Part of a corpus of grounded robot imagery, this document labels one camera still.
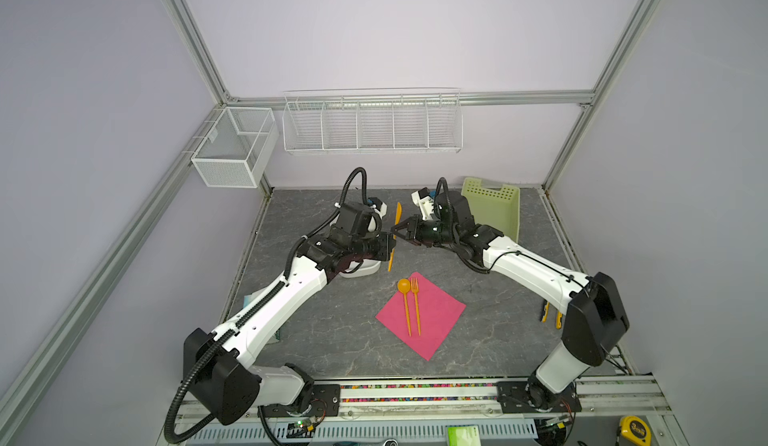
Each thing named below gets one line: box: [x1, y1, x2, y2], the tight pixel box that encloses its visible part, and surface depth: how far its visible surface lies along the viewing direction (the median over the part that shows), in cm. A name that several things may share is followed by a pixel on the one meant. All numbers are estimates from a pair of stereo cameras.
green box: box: [445, 425, 481, 446], surface depth 68 cm
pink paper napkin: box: [375, 272, 467, 361], surface depth 89 cm
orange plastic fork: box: [410, 277, 421, 337], surface depth 96 cm
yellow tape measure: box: [620, 415, 652, 446], surface depth 69 cm
